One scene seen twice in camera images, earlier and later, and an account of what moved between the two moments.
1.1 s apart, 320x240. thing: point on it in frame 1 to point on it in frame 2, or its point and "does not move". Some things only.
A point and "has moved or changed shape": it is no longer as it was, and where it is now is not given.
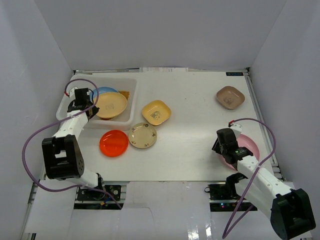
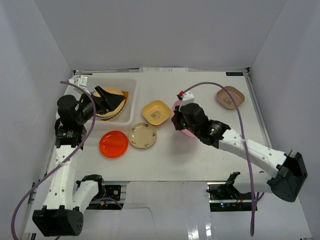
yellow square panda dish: [156, 112] does not move
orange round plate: [114, 143] does not move
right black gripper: [216, 147] to [175, 119]
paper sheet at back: [163, 69] does not move
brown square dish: [230, 97] does not move
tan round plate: [111, 104] has moved or changed shape
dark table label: [234, 73] does not move
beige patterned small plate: [142, 135] does not move
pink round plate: [245, 141] has moved or changed shape
